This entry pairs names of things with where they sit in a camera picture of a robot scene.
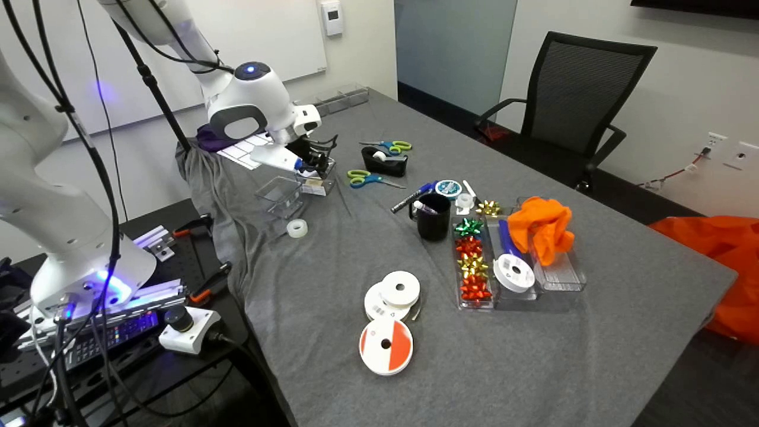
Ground black tape dispenser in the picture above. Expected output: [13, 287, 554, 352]
[361, 148, 408, 179]

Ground small white tape roll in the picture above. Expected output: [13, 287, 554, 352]
[287, 218, 307, 240]

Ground blue handled scissors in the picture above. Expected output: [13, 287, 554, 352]
[347, 168, 387, 190]

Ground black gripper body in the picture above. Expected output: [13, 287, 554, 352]
[287, 138, 336, 179]

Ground blue white tape roll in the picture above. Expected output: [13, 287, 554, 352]
[434, 179, 463, 200]

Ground orange fabric bundle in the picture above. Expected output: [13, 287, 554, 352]
[507, 196, 573, 266]

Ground red and white ribbon spool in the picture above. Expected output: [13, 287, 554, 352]
[357, 317, 415, 378]

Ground loose gold gift bow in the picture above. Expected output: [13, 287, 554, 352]
[473, 200, 503, 218]

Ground clear plastic organizer tray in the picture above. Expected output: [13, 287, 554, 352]
[453, 217, 585, 310]

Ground green blue scissors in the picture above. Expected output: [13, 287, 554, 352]
[361, 138, 412, 157]

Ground robot base with electronics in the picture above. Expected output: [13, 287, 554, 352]
[0, 54, 188, 423]

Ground white ribbon spool in tray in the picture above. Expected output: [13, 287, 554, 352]
[492, 253, 536, 295]

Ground green gift bow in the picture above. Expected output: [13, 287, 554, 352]
[453, 218, 483, 237]

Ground clear square plastic container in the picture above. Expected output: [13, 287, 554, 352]
[254, 175, 326, 220]

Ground orange bag on floor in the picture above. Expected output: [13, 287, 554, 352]
[648, 212, 759, 346]

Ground wall mounted television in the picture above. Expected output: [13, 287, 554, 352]
[630, 0, 759, 21]

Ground white ribbon spool lower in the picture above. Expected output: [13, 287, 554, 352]
[363, 285, 408, 321]

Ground white ribbon spool upper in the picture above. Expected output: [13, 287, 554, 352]
[380, 270, 419, 309]

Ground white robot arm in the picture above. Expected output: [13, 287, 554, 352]
[97, 0, 330, 179]

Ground black office chair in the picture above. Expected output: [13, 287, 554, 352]
[473, 32, 656, 192]

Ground black mug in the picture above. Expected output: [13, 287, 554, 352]
[408, 192, 450, 243]

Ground silver blue marker left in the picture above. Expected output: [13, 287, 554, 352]
[392, 185, 431, 213]

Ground purple cloth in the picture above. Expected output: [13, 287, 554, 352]
[197, 125, 234, 155]

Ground white label sheets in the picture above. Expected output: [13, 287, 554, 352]
[220, 130, 306, 174]

